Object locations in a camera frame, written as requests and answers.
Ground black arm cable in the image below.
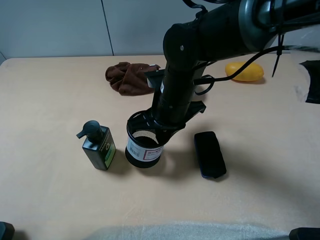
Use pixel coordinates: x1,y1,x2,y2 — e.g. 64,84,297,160
193,34,288,96

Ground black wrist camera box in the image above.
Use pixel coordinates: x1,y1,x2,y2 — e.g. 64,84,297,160
144,69,165,90

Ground black whiteboard eraser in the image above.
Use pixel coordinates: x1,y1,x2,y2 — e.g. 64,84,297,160
194,131,227,179

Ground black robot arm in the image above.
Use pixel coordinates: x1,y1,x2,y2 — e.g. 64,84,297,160
126,0,320,148

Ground brown crumpled cloth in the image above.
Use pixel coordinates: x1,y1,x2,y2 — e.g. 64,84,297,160
105,62,161,97

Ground dark green pump bottle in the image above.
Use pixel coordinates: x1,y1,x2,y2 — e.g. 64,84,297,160
76,120,116,171

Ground yellow mango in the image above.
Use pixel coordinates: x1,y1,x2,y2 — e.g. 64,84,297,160
225,61,265,82

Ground black corner block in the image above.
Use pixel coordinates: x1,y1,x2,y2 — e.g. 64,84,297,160
289,227,320,240
0,221,15,240

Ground black right corner block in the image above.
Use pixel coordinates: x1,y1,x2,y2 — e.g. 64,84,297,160
289,227,320,240

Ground black left corner block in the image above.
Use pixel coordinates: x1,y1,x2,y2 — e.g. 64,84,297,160
0,221,15,240

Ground black mesh pen holder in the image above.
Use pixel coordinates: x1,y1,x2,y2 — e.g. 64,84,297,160
125,108,175,169

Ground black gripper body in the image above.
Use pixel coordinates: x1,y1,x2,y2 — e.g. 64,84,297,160
150,67,206,135

